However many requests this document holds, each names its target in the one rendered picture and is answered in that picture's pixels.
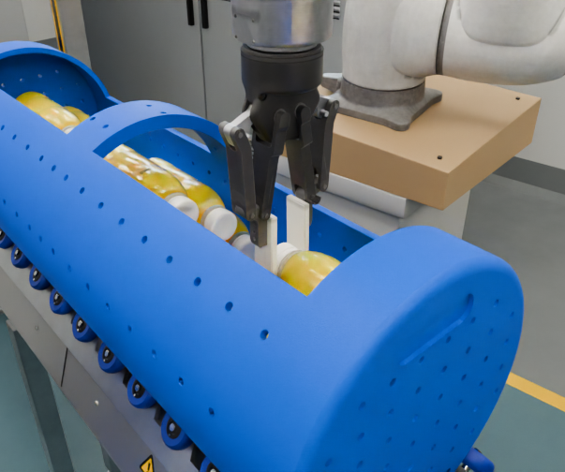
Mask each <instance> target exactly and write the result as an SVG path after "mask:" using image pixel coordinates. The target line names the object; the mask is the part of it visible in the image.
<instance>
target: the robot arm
mask: <svg viewBox="0 0 565 472"><path fill-rule="evenodd" d="M230 10H231V32H232V35H233V37H234V38H235V39H237V40H238V41H240V42H242V43H244V44H243V46H242V47H241V75H242V83H243V85H244V88H245V102H244V105H243V107H242V114H241V115H240V116H239V117H237V118H236V119H235V120H234V121H232V122H231V123H228V122H226V121H224V122H222V123H221V124H220V125H219V127H218V130H219V133H220V135H221V137H222V139H223V141H224V142H225V145H226V152H227V161H228V170H229V179H230V197H231V207H232V210H233V211H234V212H235V213H236V214H239V215H240V216H241V217H243V218H244V219H246V220H247V221H250V241H251V242H252V243H253V244H254V245H255V261H256V262H257V263H259V265H261V266H262V267H264V268H265V269H267V270H268V271H270V272H271V273H273V274H274V275H276V251H277V217H276V216H274V215H273V214H271V211H272V204H273V197H274V191H275V178H276V173H277V166H278V159H279V157H280V156H281V155H283V152H284V145H286V151H287V158H288V163H289V169H290V180H291V187H292V192H293V194H294V195H295V197H294V196H293V195H292V194H290V195H288V196H287V243H290V244H291V245H293V246H294V247H296V248H297V249H298V250H303V251H308V246H309V226H311V224H312V215H313V214H312V213H313V204H314V205H317V204H319V203H320V200H321V197H320V196H318V195H317V194H318V193H319V192H320V191H321V192H324V191H326V189H327V188H328V185H329V174H330V164H331V153H332V142H333V132H334V122H335V117H336V115H337V114H338V113H339V114H343V115H347V116H350V117H353V118H357V119H361V120H365V121H367V122H371V123H375V124H379V125H384V126H387V127H389V128H391V129H392V130H395V131H406V130H409V126H410V124H411V123H412V122H413V121H414V120H415V119H417V118H418V117H419V116H420V115H421V114H422V113H424V112H425V111H426V110H427V109H428V108H430V107H431V106H432V105H434V104H436V103H438V102H440V101H441V100H442V92H441V91H440V90H437V89H432V88H427V87H425V77H428V76H434V75H441V76H447V77H452V78H456V79H459V80H464V81H474V82H480V83H489V84H498V85H530V84H538V83H543V82H548V81H554V80H557V79H560V78H561V77H563V76H564V75H565V0H347V3H346V7H345V15H344V22H343V36H342V61H343V72H342V74H341V73H324V74H323V51H324V48H323V46H322V45H321V44H320V43H322V42H324V41H326V40H327V39H329V38H330V37H331V35H332V32H333V14H334V0H230ZM320 85H321V86H322V87H324V88H326V89H328V90H330V91H332V92H334V93H333V94H332V95H330V96H324V95H320V92H319V90H318V87H319V86H320ZM250 127H251V128H252V129H253V134H252V136H251V135H250V132H249V130H250ZM251 140H252V141H251ZM250 141H251V144H252V147H253V149H254V153H253V159H252V150H251V146H250V143H249V142H250ZM317 174H318V175H319V177H317V176H316V175H317Z"/></svg>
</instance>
